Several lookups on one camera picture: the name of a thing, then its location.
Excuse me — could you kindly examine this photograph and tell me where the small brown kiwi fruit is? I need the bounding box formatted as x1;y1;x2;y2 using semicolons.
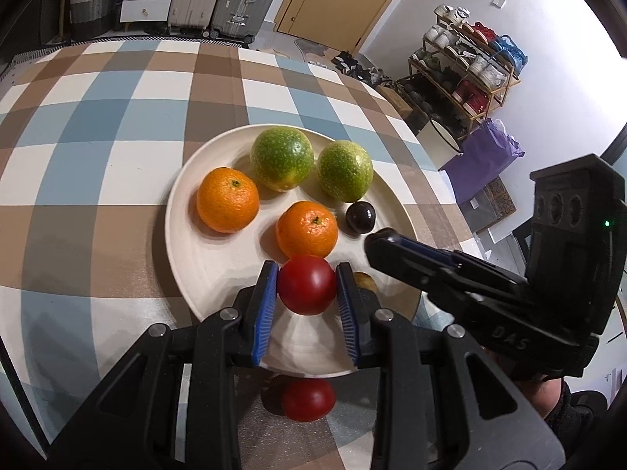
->
353;272;378;295

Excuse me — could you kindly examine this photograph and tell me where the red tomato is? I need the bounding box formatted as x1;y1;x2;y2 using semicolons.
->
281;378;336;422
277;256;336;316

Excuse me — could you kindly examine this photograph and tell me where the green citrus fruit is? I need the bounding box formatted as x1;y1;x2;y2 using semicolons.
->
249;126;315;192
317;140;374;202

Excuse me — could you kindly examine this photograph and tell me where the orange mandarin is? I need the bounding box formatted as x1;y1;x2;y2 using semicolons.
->
196;166;260;233
275;201;339;258

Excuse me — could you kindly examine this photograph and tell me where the person's right hand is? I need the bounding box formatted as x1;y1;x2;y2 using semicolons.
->
521;379;563;418

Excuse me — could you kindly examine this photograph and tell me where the purple bag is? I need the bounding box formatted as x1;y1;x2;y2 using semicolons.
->
443;118;525;204

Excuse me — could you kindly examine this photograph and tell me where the cardboard box on floor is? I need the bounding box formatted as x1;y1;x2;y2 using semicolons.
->
376;85;413;120

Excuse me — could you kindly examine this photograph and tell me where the wooden shoe rack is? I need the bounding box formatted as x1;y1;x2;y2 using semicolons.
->
400;4;528;142

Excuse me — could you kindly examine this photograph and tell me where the checkered tablecloth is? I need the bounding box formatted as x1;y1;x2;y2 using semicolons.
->
1;40;479;439

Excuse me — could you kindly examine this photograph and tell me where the woven laundry basket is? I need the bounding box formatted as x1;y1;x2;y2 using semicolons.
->
69;0;115;42

